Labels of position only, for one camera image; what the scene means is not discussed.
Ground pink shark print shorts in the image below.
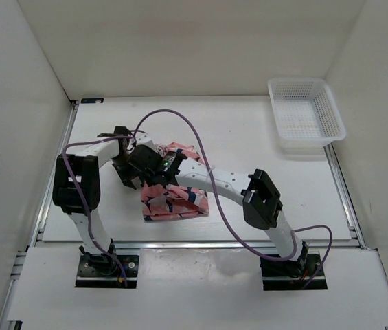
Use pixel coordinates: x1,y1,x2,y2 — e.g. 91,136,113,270
140,140,211,223

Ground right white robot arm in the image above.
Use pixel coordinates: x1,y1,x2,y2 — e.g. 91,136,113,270
128,144,308,276

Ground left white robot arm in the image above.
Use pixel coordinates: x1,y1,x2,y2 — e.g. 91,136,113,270
52,126,142,278

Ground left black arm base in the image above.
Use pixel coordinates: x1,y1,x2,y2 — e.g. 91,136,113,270
75,246,139,289

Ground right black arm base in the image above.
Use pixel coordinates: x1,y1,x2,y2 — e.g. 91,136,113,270
260,252,328,292

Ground white perforated plastic basket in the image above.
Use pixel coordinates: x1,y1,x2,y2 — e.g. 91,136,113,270
268,78,346,151

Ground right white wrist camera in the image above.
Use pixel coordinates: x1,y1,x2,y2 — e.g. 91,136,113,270
135,133,155,150

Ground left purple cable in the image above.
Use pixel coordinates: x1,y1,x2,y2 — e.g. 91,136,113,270
62,129,139,289

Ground purple cable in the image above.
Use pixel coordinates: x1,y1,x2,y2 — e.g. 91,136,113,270
134,109,334,289
62,129,139,289

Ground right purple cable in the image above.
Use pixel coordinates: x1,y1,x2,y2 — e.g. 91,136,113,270
134,109,334,289

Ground aluminium frame rail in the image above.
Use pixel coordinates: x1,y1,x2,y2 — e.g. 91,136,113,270
115,239,361,249

